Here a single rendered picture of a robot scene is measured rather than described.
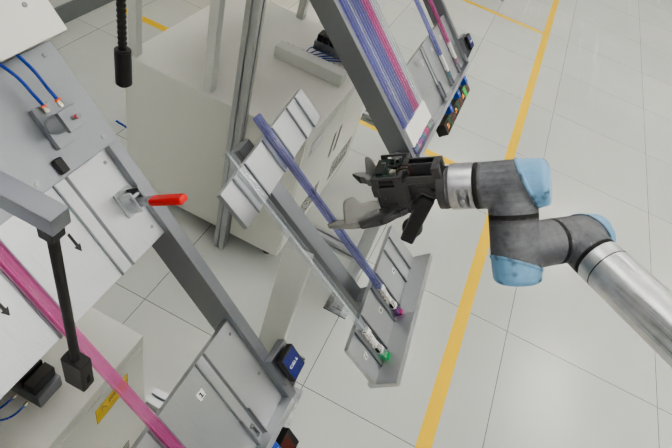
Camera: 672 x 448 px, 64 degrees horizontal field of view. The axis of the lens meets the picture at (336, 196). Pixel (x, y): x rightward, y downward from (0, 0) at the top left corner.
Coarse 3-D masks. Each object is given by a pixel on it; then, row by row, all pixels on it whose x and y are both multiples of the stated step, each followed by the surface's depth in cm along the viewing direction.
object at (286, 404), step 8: (288, 400) 93; (280, 408) 92; (288, 408) 92; (272, 416) 91; (280, 416) 90; (272, 424) 90; (280, 424) 89; (272, 432) 88; (264, 440) 87; (272, 440) 87
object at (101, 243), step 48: (48, 192) 65; (96, 192) 71; (0, 240) 60; (96, 240) 69; (144, 240) 76; (0, 288) 60; (48, 288) 64; (96, 288) 69; (0, 336) 59; (48, 336) 63; (0, 384) 58
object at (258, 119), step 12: (264, 120) 92; (264, 132) 92; (276, 144) 93; (288, 156) 95; (300, 180) 96; (312, 192) 98; (324, 204) 100; (324, 216) 100; (348, 240) 103; (360, 264) 105; (372, 276) 106; (396, 312) 111
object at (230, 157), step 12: (228, 156) 83; (240, 168) 84; (252, 180) 85; (252, 192) 86; (264, 192) 87; (264, 204) 87; (276, 216) 88; (288, 228) 90; (300, 240) 91; (300, 252) 91; (312, 264) 92; (324, 276) 94; (336, 288) 96; (336, 300) 97; (348, 312) 98; (360, 324) 99; (384, 348) 103
